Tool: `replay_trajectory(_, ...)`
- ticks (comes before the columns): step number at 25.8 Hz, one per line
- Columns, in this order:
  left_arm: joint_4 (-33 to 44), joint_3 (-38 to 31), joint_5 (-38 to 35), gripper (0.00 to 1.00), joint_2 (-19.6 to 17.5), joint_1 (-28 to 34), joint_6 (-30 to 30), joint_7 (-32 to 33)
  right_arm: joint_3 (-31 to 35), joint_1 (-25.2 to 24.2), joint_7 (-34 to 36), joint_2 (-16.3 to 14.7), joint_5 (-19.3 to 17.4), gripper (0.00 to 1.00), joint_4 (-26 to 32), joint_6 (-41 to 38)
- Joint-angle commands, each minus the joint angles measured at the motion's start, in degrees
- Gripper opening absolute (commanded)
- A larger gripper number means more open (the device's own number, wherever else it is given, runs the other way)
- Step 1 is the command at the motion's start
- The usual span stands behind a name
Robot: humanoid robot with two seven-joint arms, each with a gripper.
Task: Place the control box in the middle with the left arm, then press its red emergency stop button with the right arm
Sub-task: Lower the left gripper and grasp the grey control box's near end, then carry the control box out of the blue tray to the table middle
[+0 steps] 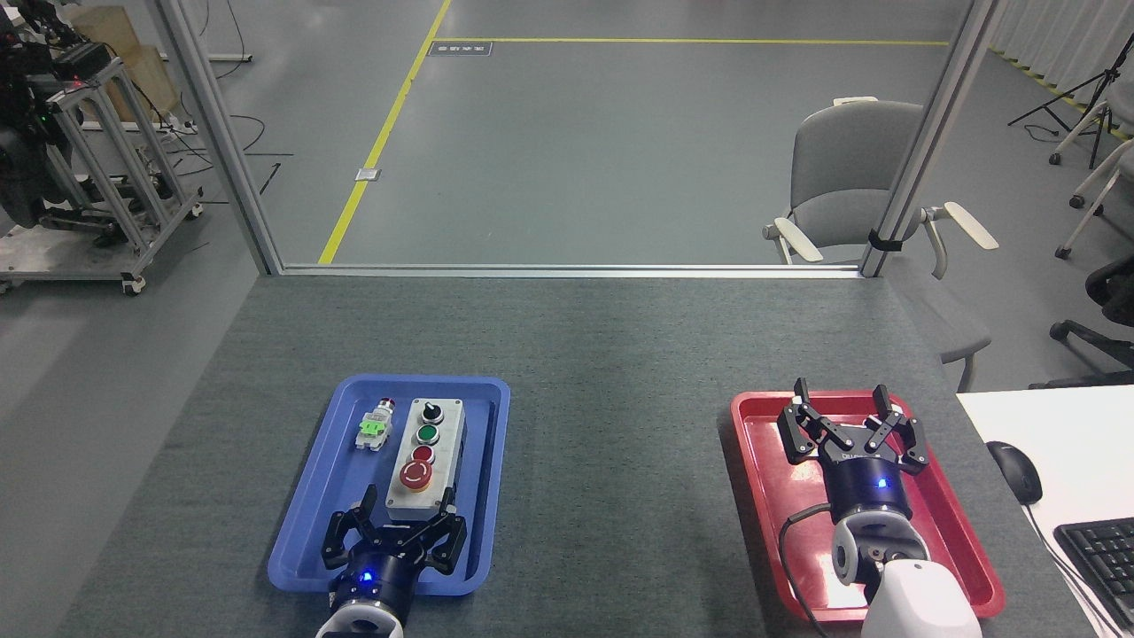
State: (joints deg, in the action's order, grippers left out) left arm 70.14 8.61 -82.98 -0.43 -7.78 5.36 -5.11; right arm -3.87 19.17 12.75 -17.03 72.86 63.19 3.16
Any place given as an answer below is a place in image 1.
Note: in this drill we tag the black machine on cart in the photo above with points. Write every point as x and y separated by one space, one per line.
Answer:
22 168

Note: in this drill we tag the white-framed chair on wheels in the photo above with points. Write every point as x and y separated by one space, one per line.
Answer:
1112 177

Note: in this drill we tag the red plastic tray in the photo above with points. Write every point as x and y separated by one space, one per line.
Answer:
762 478

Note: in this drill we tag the silver aluminium table rail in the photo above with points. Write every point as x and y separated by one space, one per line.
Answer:
567 270

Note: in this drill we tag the grey chair with white armrests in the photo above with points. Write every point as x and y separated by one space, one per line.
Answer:
842 168

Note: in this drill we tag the black office chair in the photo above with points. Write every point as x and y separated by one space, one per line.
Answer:
1112 292

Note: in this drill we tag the silver aluminium frame post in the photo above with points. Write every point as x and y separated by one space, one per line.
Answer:
930 133
213 124

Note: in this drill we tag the small red-capped push button switch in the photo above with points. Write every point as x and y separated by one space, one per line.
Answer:
374 424

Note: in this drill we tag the black computer mouse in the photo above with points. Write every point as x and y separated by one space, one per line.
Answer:
1014 470

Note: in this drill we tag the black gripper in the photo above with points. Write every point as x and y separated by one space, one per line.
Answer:
868 487
381 567

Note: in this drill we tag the aluminium cart on wheels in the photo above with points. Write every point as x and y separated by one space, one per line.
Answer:
97 159

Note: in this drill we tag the metal floor outlet plate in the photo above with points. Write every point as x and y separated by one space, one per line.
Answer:
368 175

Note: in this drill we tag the black tripod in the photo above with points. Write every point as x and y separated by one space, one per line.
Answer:
1085 89

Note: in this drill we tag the blue plastic tray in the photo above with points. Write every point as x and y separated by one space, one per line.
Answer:
483 478

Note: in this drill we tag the black keyboard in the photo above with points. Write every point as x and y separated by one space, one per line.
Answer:
1103 558

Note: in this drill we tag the cardboard box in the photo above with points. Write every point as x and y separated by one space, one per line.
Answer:
142 71

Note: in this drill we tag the dark floor label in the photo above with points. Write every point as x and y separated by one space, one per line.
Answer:
460 49

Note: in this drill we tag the grey four-button control box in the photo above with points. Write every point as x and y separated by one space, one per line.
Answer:
438 434

